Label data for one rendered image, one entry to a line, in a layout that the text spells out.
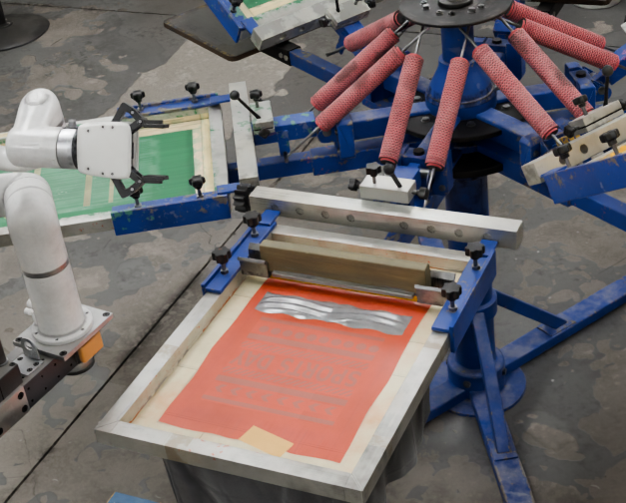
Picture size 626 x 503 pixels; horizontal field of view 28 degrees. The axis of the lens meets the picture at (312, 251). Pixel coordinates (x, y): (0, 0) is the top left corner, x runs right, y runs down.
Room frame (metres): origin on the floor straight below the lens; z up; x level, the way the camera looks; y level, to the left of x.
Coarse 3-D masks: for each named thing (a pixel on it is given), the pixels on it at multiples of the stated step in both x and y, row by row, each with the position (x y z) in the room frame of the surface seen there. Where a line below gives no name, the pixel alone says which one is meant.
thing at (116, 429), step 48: (288, 240) 2.56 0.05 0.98; (336, 240) 2.50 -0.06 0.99; (384, 240) 2.47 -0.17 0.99; (192, 336) 2.22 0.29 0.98; (432, 336) 2.08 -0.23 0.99; (144, 384) 2.06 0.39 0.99; (96, 432) 1.93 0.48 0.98; (144, 432) 1.90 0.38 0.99; (384, 432) 1.81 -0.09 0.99; (288, 480) 1.73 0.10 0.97; (336, 480) 1.70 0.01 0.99
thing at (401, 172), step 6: (396, 168) 2.71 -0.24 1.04; (402, 168) 2.71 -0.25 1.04; (408, 168) 2.71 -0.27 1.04; (414, 168) 2.70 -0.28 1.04; (396, 174) 2.68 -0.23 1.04; (402, 174) 2.68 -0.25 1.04; (408, 174) 2.68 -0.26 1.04; (414, 174) 2.67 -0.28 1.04; (420, 180) 2.70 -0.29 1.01; (396, 204) 2.55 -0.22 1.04; (402, 204) 2.58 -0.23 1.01
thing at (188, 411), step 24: (264, 288) 2.39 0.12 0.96; (288, 288) 2.38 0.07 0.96; (312, 288) 2.37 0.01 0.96; (336, 288) 2.35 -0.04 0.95; (264, 312) 2.30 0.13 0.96; (240, 336) 2.22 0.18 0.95; (216, 360) 2.15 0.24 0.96; (192, 384) 2.08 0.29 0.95; (168, 408) 2.01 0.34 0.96; (192, 408) 2.00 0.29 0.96; (216, 408) 1.99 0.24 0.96; (240, 408) 1.98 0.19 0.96; (216, 432) 1.91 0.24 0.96; (240, 432) 1.90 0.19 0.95
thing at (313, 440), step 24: (408, 312) 2.22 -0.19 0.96; (384, 336) 2.15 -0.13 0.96; (408, 336) 2.14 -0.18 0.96; (384, 360) 2.07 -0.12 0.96; (360, 384) 2.00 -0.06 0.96; (384, 384) 1.99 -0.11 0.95; (360, 408) 1.93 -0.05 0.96; (288, 432) 1.88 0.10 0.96; (312, 432) 1.88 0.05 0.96; (336, 432) 1.86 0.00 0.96; (312, 456) 1.81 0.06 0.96; (336, 456) 1.80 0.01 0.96
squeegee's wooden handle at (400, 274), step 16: (272, 256) 2.41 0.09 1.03; (288, 256) 2.39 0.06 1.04; (304, 256) 2.37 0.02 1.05; (320, 256) 2.35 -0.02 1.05; (336, 256) 2.33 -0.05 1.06; (352, 256) 2.32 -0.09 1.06; (368, 256) 2.31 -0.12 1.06; (304, 272) 2.37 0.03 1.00; (320, 272) 2.35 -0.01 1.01; (336, 272) 2.33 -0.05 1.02; (352, 272) 2.31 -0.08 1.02; (368, 272) 2.29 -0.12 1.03; (384, 272) 2.27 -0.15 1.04; (400, 272) 2.25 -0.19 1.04; (416, 272) 2.24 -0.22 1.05; (400, 288) 2.26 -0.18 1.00
